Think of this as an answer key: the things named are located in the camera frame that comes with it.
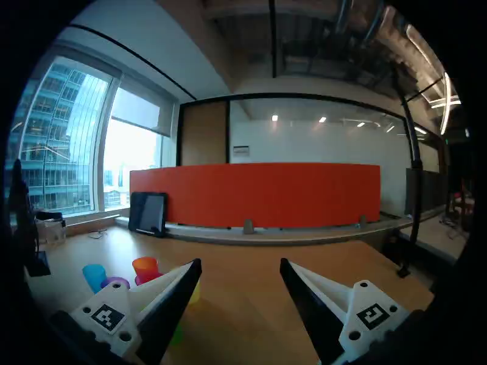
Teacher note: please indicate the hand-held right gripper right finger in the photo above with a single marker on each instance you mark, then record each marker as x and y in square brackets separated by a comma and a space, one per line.
[361, 300]

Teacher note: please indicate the yellow plastic cup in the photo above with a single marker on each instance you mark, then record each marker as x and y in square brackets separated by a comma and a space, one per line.
[195, 294]

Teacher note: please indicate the red desk screen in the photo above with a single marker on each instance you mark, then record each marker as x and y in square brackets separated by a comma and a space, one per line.
[266, 194]

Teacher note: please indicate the green plastic cup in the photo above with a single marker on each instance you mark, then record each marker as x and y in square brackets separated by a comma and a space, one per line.
[176, 334]

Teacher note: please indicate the pink plastic cup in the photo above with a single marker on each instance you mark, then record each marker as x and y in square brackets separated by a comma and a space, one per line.
[141, 280]

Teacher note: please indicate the black tablet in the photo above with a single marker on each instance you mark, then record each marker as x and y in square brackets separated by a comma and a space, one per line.
[147, 212]

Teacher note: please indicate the purple plastic cup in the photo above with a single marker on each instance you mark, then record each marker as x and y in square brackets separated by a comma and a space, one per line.
[114, 282]

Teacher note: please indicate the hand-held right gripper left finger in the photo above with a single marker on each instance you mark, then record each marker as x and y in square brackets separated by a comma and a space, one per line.
[114, 300]

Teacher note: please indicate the orange plastic cup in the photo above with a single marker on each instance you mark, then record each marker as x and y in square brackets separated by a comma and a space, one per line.
[145, 266]

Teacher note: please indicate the blue plastic cup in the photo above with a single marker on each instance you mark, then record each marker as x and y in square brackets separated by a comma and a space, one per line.
[93, 275]

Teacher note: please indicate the grey desk screen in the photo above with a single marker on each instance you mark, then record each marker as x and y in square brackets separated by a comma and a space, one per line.
[428, 190]

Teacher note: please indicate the black stand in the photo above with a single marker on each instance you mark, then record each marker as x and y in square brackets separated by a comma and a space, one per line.
[23, 228]

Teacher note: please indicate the black pole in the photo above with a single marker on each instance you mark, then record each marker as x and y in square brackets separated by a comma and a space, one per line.
[412, 171]

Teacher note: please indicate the red chair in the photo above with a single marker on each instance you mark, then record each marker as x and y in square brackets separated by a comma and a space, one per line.
[462, 205]

